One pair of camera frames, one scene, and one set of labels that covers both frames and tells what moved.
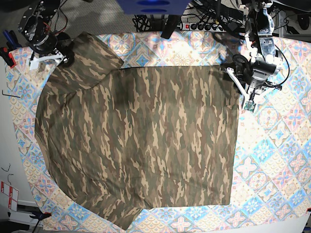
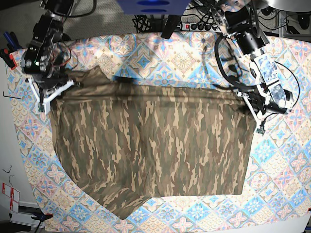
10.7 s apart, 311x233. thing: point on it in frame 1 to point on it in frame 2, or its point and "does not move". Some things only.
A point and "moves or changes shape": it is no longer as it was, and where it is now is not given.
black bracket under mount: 170,26 does not move
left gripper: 59,43 to 46,82
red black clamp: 7,57 does not move
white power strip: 189,26 does not move
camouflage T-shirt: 117,140 moves or changes shape
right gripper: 253,73 to 278,100
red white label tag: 13,193 does not move
